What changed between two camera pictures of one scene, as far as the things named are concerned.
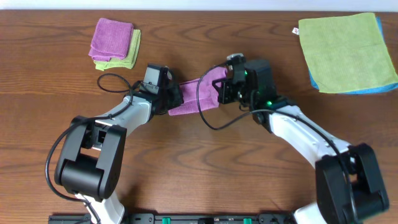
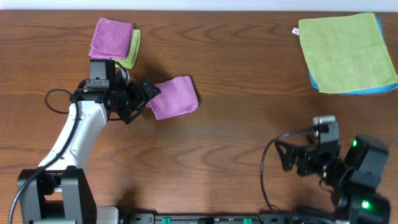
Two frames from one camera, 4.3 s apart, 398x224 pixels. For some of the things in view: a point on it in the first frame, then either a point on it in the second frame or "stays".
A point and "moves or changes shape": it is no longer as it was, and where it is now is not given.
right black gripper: (225, 90) to (302, 158)
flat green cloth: (346, 53) stays
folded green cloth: (128, 61) stays
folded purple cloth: (111, 39) stays
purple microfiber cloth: (208, 96) moves or changes shape
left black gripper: (174, 94) to (135, 99)
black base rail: (181, 218) stays
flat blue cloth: (379, 21) stays
